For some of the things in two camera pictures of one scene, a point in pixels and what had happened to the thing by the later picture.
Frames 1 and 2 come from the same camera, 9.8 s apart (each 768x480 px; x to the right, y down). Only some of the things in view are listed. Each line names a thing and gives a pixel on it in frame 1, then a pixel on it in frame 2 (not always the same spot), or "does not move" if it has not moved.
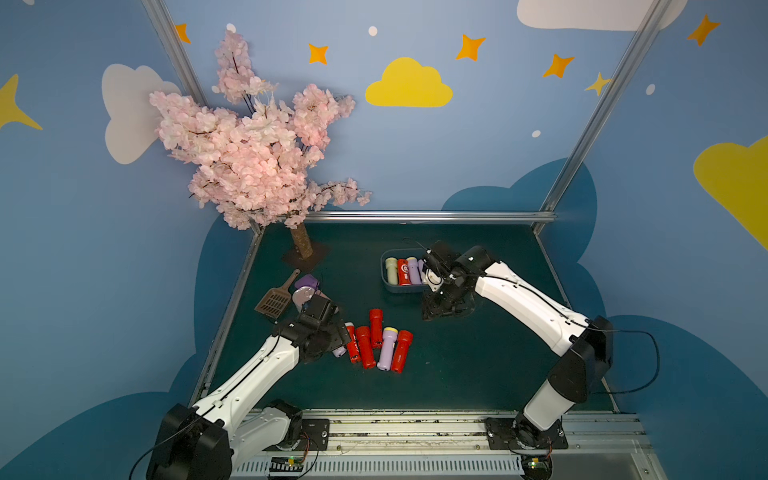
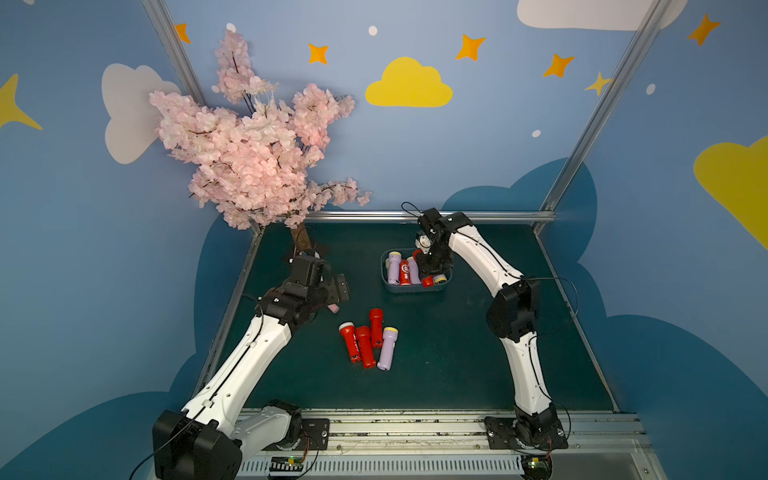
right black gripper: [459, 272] → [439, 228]
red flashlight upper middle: [376, 321] does not move
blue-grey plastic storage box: [401, 254] does not move
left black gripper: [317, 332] → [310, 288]
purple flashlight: [414, 270] does not move
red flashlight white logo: [403, 272] does not move
